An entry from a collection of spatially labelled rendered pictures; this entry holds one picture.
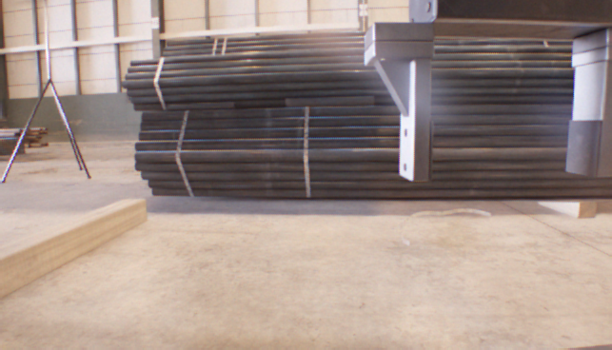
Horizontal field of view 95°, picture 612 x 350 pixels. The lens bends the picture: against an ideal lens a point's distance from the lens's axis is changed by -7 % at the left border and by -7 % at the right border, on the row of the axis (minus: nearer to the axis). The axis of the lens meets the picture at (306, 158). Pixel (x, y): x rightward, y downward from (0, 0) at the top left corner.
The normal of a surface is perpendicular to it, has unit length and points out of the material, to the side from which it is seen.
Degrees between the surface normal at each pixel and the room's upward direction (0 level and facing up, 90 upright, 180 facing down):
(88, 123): 90
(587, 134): 90
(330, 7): 90
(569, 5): 90
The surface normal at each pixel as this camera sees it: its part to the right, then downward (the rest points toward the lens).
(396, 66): 0.00, 0.12
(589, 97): -1.00, 0.02
